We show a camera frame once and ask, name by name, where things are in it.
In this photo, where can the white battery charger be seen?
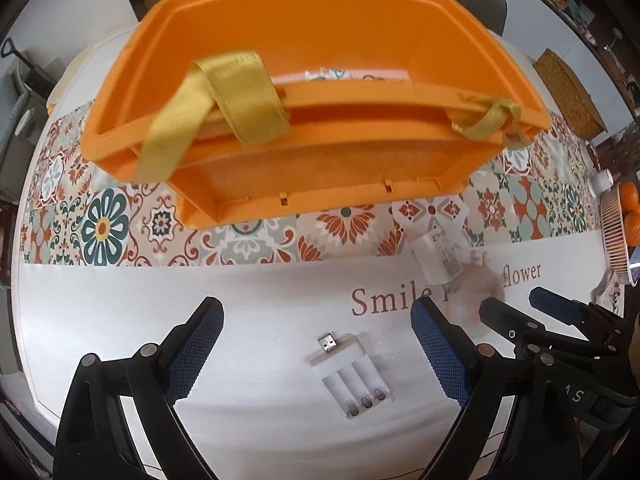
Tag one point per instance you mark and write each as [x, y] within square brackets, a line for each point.
[350, 380]

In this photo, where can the floral printed pad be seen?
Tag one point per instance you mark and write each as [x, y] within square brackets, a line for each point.
[607, 290]

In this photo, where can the orange fruit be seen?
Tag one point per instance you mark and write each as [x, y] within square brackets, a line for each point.
[630, 199]
[633, 227]

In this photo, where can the clear plastic packet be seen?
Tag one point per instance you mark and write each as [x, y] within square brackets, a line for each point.
[477, 280]

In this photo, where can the small white cup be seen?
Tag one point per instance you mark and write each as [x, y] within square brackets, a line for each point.
[601, 182]

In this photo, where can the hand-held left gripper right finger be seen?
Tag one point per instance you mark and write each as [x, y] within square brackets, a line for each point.
[442, 355]

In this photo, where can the woven wicker box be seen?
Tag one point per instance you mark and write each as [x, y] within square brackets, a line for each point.
[570, 90]

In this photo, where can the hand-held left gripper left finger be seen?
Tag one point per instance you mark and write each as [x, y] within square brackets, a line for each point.
[195, 355]

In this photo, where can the grey sofa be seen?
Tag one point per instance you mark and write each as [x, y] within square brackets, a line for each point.
[12, 135]

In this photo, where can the white tile-print tablecloth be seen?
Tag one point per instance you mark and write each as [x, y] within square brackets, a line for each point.
[280, 300]

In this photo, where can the smartphone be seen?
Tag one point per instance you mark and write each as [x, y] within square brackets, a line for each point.
[635, 265]

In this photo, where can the orange plastic storage basket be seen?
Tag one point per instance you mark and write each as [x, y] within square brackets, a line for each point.
[350, 170]

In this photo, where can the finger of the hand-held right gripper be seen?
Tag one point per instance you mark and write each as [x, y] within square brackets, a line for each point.
[505, 320]
[555, 302]

